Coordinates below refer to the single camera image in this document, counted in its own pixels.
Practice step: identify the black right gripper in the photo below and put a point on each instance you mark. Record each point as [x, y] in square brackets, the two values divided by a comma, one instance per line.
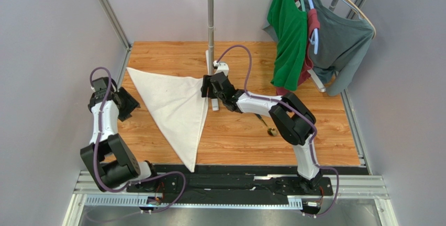
[208, 87]

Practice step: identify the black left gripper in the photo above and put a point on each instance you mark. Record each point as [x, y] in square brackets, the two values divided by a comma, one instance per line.
[126, 101]

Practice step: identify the white cloth napkin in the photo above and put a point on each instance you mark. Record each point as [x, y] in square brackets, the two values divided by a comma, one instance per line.
[178, 109]

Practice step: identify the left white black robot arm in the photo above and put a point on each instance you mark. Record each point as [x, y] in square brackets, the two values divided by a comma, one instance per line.
[107, 157]

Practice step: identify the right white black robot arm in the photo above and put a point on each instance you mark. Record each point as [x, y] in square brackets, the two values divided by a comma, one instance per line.
[293, 120]

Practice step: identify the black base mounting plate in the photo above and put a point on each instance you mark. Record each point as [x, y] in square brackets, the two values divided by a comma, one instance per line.
[233, 184]

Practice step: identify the green shirt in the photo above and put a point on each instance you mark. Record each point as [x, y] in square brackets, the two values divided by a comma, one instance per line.
[289, 24]

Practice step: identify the white clothes rack stand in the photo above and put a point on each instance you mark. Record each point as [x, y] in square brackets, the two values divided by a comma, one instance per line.
[264, 49]

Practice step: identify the light blue clothes hanger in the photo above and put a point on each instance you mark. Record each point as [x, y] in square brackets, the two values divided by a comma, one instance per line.
[313, 23]

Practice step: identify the maroon shirt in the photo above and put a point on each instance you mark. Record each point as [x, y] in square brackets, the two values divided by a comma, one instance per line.
[304, 75]

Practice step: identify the grey-blue shirt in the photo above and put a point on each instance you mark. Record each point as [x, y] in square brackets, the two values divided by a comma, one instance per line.
[343, 44]

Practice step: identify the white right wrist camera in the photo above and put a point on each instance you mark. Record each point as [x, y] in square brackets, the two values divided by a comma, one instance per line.
[221, 67]

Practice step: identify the green handled gold spoon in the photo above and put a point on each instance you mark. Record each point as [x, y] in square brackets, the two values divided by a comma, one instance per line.
[270, 130]

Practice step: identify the aluminium frame post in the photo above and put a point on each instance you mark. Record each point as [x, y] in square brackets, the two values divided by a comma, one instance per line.
[108, 9]

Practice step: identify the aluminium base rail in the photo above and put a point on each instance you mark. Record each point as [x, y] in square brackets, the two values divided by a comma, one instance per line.
[359, 198]

